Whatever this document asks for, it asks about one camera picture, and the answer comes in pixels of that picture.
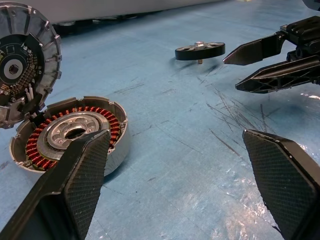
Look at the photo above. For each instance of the silver motor cover circuit board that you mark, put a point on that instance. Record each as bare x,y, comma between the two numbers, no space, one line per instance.
47,50

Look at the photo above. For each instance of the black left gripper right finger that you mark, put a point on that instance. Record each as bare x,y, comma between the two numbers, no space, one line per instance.
285,185

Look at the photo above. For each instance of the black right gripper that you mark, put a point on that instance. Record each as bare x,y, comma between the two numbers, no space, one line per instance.
307,35

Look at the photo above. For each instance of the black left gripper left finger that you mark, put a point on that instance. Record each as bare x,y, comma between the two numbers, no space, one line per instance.
75,190

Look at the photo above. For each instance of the black rotor disc with shaft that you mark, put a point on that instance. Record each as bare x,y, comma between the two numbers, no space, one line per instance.
200,53

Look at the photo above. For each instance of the silver motor housing copper coils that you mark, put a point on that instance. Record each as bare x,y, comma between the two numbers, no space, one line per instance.
120,150

